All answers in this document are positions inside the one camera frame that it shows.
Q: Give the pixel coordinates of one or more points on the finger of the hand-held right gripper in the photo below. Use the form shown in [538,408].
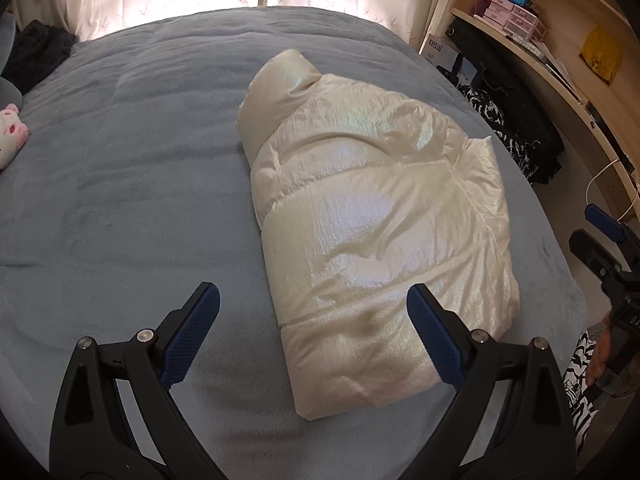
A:
[592,255]
[602,222]

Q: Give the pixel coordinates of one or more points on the yellow bag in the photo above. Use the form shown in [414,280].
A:
[601,54]

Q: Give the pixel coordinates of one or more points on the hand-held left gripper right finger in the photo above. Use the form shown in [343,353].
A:
[435,335]

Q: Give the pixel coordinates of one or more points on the blue fleece bed blanket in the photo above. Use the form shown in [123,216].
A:
[125,200]

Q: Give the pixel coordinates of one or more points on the dark knitted cloth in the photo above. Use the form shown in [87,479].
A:
[40,52]

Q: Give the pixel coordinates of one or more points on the white printed carton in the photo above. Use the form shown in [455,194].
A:
[442,52]

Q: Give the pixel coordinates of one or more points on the white puffer jacket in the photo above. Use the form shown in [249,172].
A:
[360,210]

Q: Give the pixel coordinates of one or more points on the person's right hand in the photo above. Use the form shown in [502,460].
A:
[599,350]

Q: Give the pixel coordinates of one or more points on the zebra print cloth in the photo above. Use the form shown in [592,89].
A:
[492,120]
[577,390]

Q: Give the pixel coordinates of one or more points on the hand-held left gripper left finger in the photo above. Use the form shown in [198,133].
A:
[192,330]

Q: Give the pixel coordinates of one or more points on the black bag under shelf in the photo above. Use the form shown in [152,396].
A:
[530,110]

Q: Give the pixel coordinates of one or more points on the white pink cat plush toy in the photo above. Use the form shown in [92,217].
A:
[10,132]

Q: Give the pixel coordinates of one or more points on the stack of pink boxes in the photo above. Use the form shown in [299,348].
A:
[515,20]

